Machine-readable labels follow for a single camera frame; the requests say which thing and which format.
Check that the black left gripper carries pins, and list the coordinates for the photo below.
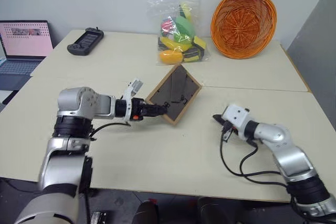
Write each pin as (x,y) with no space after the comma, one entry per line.
(140,108)

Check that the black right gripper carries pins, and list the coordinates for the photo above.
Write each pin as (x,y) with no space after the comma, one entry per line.
(229,130)

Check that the wooden picture frame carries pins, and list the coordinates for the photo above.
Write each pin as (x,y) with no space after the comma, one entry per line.
(174,87)

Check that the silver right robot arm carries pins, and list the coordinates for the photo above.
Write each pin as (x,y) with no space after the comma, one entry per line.
(286,153)

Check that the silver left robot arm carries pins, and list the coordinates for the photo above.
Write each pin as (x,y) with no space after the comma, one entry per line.
(78,103)

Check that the yellow-orange toy fruit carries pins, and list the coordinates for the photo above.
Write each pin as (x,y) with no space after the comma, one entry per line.
(170,56)

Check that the yellow toy banana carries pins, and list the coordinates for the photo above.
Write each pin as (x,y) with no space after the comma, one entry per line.
(174,44)

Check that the yellow and black sponge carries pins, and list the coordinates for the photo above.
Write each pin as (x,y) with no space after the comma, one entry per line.
(198,48)

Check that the clear plastic bag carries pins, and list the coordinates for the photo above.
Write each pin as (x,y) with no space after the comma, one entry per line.
(178,32)

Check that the green toy vegetable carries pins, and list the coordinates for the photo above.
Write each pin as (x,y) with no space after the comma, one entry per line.
(185,27)

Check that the orange wicker basket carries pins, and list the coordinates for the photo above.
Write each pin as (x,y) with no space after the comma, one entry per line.
(242,24)

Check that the black handheld game controller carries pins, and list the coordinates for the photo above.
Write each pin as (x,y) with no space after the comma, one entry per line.
(85,41)

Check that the dark rounded shape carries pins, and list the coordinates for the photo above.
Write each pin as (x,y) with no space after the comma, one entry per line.
(147,212)

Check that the open grey laptop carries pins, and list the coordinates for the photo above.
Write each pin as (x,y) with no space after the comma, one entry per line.
(23,48)

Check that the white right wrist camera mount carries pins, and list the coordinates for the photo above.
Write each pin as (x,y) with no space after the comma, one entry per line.
(236,115)

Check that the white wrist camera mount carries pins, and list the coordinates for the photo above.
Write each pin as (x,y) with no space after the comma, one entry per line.
(236,115)
(129,95)

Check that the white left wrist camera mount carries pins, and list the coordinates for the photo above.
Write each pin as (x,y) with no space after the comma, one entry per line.
(129,95)

